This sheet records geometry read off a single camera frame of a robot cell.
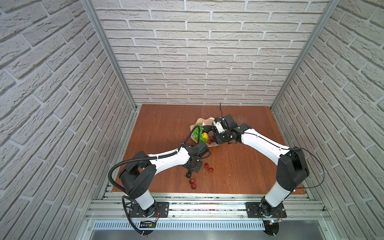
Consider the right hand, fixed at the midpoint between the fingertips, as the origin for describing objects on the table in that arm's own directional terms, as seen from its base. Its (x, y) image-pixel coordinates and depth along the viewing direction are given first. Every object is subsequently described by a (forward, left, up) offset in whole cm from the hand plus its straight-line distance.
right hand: (216, 137), depth 88 cm
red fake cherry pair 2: (-21, +17, -10) cm, 29 cm away
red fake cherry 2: (-24, +16, -10) cm, 31 cm away
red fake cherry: (-13, +7, -11) cm, 18 cm away
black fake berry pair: (-18, +18, -10) cm, 27 cm away
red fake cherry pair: (+2, +3, -8) cm, 9 cm away
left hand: (-13, +14, -9) cm, 21 cm away
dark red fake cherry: (-16, +5, -12) cm, 20 cm away
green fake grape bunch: (+8, +12, -5) cm, 15 cm away
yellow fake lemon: (+6, +6, -7) cm, 11 cm away
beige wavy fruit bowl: (+19, +2, -8) cm, 21 cm away
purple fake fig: (+7, +2, -7) cm, 10 cm away
